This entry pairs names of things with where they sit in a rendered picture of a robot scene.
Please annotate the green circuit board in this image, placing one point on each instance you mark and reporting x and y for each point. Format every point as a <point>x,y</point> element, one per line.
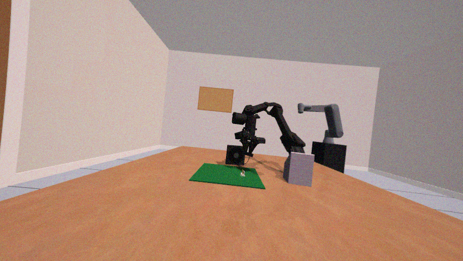
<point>228,175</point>

